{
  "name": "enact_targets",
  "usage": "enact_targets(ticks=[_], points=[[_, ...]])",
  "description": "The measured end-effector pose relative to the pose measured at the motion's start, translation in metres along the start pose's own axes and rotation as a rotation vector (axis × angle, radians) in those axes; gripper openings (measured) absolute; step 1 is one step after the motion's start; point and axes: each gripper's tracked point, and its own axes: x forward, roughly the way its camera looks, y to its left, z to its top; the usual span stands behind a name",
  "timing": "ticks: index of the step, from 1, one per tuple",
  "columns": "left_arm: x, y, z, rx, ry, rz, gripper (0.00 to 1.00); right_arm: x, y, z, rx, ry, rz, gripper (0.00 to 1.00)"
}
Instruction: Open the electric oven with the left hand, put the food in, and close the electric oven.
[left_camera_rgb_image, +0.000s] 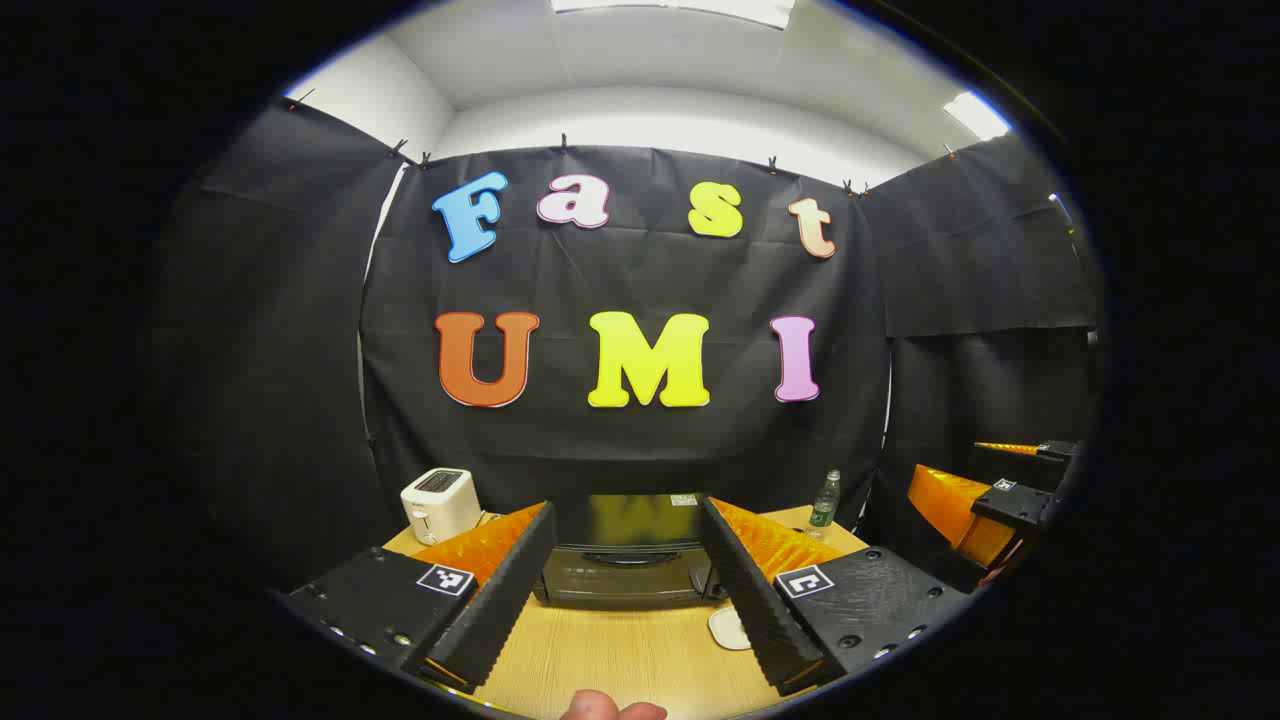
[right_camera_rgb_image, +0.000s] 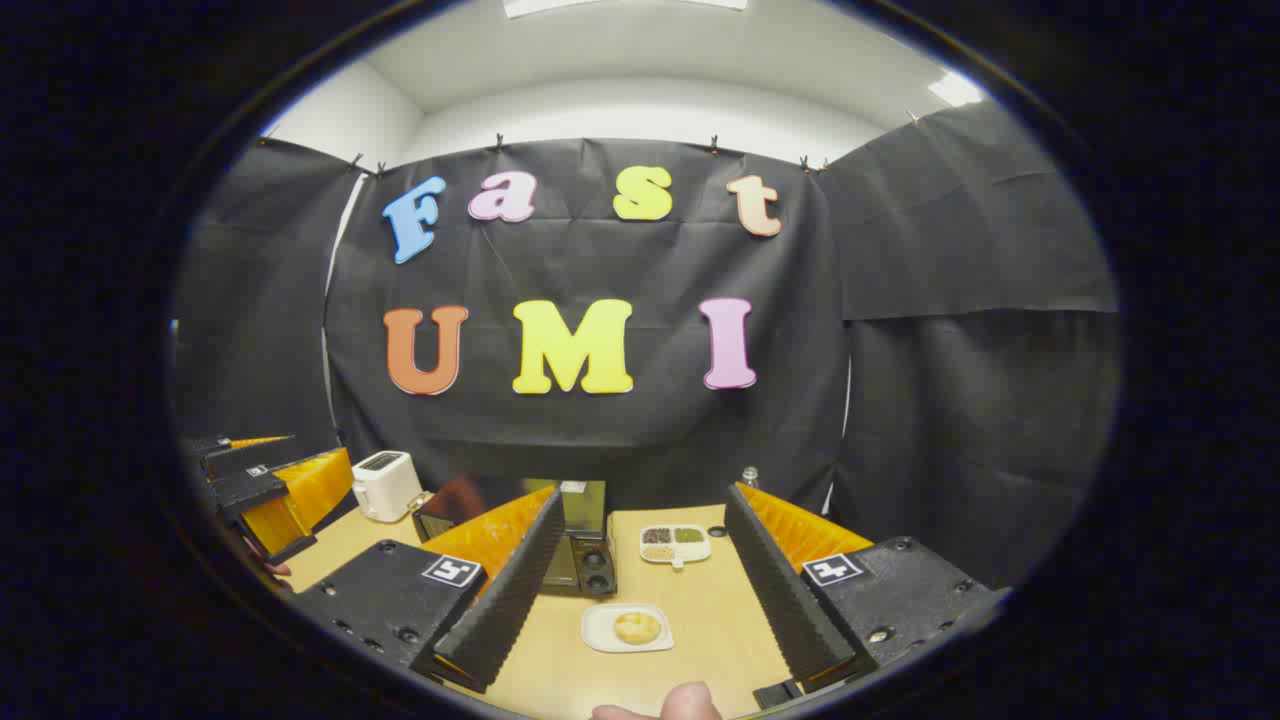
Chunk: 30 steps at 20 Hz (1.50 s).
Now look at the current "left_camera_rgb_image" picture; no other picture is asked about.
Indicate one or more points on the long ceiling light panel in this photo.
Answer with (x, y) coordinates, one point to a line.
(700, 8)

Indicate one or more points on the white toaster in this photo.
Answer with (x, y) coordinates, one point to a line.
(438, 505)

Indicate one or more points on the white square plate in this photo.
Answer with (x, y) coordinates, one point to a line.
(728, 630)

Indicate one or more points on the black electric oven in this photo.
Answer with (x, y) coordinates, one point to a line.
(625, 582)

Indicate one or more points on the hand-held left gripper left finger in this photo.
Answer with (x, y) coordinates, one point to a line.
(515, 580)

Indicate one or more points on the small ceiling light panel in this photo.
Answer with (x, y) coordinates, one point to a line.
(977, 115)

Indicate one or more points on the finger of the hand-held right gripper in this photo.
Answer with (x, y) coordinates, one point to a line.
(950, 505)
(1055, 452)

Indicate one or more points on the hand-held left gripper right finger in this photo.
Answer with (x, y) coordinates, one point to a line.
(745, 590)

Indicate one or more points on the clear plastic water bottle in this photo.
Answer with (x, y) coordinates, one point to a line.
(824, 505)

